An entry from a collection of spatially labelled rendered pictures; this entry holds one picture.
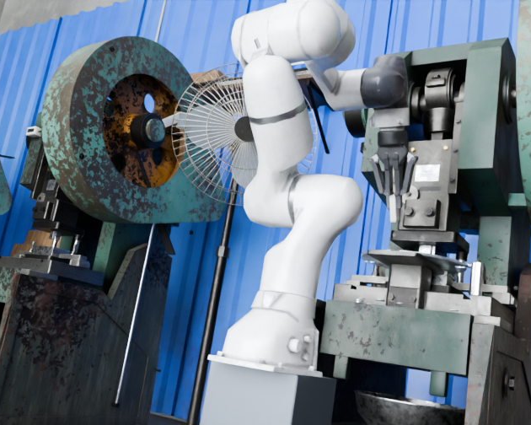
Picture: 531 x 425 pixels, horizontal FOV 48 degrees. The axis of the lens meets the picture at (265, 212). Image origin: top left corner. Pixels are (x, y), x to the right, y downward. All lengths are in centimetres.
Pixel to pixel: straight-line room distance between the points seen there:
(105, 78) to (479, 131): 150
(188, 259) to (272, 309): 269
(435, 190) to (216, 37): 283
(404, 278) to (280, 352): 69
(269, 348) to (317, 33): 55
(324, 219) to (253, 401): 35
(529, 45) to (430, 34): 199
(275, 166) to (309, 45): 23
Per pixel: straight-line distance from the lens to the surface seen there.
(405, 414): 166
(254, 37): 114
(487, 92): 183
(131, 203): 260
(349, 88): 146
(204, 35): 440
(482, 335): 146
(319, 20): 108
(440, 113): 192
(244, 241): 353
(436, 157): 184
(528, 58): 154
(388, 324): 159
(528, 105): 153
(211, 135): 235
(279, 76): 107
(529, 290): 202
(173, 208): 278
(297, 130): 109
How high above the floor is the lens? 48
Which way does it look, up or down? 13 degrees up
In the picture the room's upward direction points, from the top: 9 degrees clockwise
